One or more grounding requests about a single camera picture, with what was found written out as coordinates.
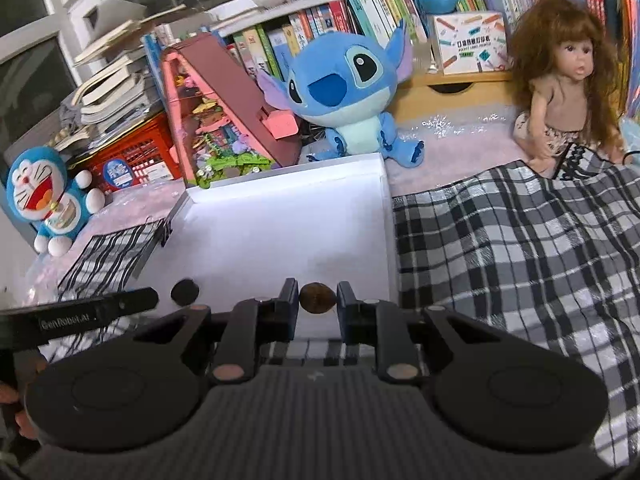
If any pink triangular block house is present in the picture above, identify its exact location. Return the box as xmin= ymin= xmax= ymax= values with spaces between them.
xmin=161 ymin=32 xmax=304 ymax=190

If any red plastic crate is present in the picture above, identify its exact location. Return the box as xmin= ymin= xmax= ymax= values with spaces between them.
xmin=65 ymin=112 xmax=183 ymax=192

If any long-haired baby doll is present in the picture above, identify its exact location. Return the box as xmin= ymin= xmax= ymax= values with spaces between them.
xmin=507 ymin=0 xmax=630 ymax=181

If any dark round disc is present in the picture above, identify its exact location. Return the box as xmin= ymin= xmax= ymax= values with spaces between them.
xmin=171 ymin=279 xmax=201 ymax=305

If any wooden drawer box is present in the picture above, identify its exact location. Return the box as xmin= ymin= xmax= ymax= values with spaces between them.
xmin=392 ymin=70 xmax=523 ymax=124

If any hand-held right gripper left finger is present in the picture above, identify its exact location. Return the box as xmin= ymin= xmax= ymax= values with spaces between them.
xmin=132 ymin=278 xmax=299 ymax=387

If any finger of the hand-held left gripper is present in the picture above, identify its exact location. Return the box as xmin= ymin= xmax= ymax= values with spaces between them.
xmin=0 ymin=287 xmax=159 ymax=354

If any person's left hand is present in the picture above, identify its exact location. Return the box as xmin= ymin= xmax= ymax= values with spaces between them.
xmin=0 ymin=355 xmax=49 ymax=441

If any stack of worn books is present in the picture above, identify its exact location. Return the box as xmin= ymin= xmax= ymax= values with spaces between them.
xmin=52 ymin=2 xmax=188 ymax=153

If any blue robot cat plush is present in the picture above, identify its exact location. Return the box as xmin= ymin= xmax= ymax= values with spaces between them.
xmin=5 ymin=146 xmax=107 ymax=257

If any white printed carton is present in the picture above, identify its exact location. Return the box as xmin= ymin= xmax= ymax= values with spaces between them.
xmin=431 ymin=10 xmax=514 ymax=76

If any black white plaid blanket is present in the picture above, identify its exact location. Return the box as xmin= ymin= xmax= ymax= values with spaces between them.
xmin=37 ymin=152 xmax=640 ymax=480

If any white cardboard box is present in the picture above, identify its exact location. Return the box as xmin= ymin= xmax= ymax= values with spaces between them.
xmin=134 ymin=152 xmax=401 ymax=358

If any brown round nut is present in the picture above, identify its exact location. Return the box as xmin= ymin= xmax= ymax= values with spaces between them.
xmin=299 ymin=282 xmax=336 ymax=315

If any blue alien plush toy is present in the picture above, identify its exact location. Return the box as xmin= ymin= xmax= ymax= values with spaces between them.
xmin=256 ymin=19 xmax=427 ymax=170

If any row of colourful books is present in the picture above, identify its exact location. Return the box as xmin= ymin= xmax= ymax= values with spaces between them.
xmin=142 ymin=0 xmax=363 ymax=83

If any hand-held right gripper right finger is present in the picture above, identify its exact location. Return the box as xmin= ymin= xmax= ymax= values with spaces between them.
xmin=337 ymin=281 xmax=506 ymax=383

